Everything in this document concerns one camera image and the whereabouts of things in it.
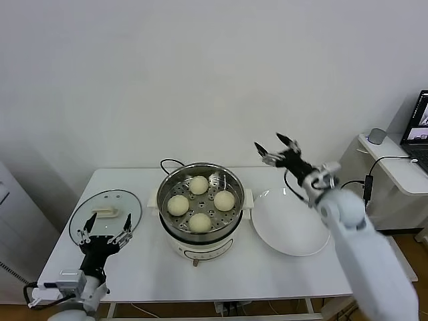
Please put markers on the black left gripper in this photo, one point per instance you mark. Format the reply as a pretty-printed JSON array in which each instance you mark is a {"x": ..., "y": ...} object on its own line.
[{"x": 97, "y": 249}]

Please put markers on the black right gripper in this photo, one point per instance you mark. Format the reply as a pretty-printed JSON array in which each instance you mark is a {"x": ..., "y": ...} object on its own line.
[{"x": 297, "y": 164}]

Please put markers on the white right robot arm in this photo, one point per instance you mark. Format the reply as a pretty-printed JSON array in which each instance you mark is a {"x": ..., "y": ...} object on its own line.
[{"x": 368, "y": 261}]

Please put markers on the white table frame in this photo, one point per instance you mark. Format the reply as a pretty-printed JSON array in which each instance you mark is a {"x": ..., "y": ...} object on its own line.
[{"x": 309, "y": 306}]

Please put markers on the white power strip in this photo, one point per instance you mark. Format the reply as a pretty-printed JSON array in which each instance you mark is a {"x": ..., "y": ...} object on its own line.
[{"x": 230, "y": 307}]

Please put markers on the open dark laptop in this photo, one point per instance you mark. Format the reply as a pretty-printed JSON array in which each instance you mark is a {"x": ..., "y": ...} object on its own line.
[{"x": 418, "y": 133}]

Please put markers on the glass pot lid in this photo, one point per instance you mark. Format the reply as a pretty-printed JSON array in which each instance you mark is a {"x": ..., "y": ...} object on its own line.
[{"x": 107, "y": 200}]

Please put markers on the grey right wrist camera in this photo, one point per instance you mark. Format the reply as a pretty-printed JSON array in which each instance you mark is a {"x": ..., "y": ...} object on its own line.
[{"x": 329, "y": 168}]

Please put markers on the white round plate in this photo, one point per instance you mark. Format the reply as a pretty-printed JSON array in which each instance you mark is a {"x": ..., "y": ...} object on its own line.
[{"x": 287, "y": 227}]

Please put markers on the white side desk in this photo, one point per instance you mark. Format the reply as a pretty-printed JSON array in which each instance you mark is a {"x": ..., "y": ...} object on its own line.
[{"x": 401, "y": 177}]

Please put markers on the perforated steel steamer basket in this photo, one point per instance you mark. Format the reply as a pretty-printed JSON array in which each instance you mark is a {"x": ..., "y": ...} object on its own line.
[{"x": 167, "y": 180}]

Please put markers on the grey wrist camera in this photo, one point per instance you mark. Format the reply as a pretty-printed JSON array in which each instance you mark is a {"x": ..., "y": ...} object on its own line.
[
  {"x": 70, "y": 282},
  {"x": 329, "y": 168}
]

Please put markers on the white floor appliance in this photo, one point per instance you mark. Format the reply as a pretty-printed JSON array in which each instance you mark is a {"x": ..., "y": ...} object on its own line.
[{"x": 20, "y": 227}]

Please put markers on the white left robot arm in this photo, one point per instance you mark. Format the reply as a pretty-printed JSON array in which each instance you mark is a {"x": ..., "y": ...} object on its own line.
[{"x": 92, "y": 294}]

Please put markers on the white steamed baozi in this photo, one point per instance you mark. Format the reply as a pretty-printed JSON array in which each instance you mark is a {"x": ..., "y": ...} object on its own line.
[
  {"x": 178, "y": 205},
  {"x": 199, "y": 185},
  {"x": 200, "y": 223},
  {"x": 224, "y": 200}
]

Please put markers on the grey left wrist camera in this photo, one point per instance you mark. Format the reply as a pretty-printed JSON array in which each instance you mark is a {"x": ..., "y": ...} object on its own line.
[{"x": 70, "y": 282}]

